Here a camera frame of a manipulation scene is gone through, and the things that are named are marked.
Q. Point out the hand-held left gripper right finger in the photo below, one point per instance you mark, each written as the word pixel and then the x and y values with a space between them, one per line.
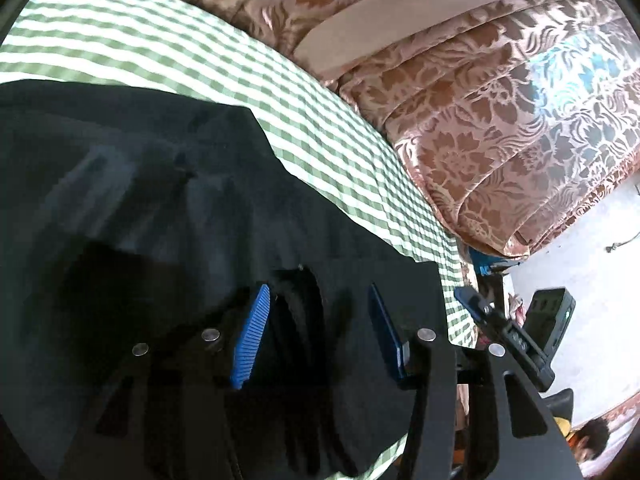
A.
pixel 387 330

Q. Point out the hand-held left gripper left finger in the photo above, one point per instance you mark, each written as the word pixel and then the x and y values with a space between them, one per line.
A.
pixel 252 335

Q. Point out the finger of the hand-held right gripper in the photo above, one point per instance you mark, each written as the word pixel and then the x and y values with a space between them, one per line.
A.
pixel 470 300

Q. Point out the black pants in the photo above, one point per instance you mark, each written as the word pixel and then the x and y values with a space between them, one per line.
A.
pixel 150 185

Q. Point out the blue object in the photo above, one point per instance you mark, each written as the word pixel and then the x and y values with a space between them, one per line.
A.
pixel 487 262

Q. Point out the person with dark hair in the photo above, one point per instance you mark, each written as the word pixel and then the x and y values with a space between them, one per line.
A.
pixel 592 440

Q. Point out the floral patterned curtain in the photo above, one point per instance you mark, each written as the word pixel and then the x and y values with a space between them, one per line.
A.
pixel 475 160

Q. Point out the green checked sheet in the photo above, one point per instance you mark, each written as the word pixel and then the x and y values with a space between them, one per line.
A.
pixel 310 110

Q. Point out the plain beige curtain band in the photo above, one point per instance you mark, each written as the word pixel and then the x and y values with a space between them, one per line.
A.
pixel 400 25

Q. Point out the small metal wall fixture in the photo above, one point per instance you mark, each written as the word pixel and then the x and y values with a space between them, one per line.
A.
pixel 622 244

